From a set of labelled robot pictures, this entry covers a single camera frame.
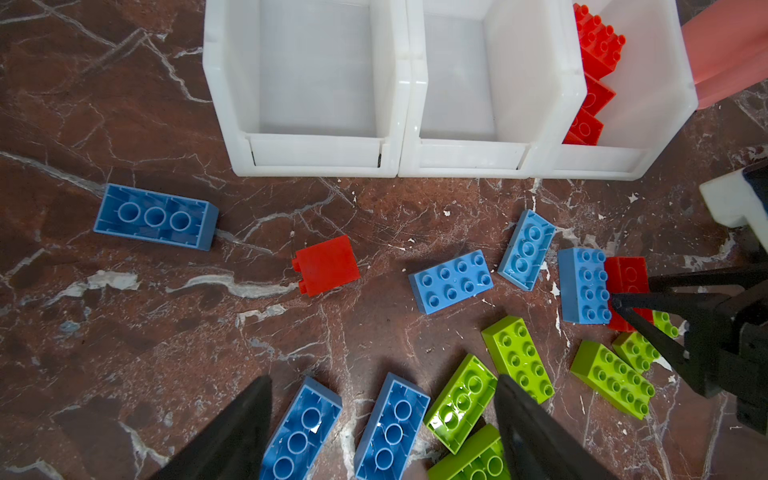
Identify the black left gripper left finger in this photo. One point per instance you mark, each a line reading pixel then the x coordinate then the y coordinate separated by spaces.
pixel 233 444

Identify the white right sorting bin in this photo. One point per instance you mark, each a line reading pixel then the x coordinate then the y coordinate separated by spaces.
pixel 655 95

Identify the small red lego brick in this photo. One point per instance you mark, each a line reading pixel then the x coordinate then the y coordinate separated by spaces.
pixel 326 266

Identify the green lego brick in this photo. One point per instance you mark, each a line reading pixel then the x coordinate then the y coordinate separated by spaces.
pixel 613 379
pixel 636 351
pixel 513 353
pixel 481 457
pixel 459 406

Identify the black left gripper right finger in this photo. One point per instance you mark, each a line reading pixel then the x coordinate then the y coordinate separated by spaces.
pixel 535 445

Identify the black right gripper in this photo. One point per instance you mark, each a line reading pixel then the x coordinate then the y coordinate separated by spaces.
pixel 725 347

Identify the pink toy watering can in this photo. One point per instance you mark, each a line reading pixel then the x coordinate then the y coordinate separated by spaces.
pixel 727 48

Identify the white middle sorting bin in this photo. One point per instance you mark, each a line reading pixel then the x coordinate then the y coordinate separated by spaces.
pixel 496 87

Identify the blue lego brick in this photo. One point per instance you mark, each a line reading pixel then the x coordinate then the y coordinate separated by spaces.
pixel 302 432
pixel 526 250
pixel 584 293
pixel 451 282
pixel 391 430
pixel 145 215

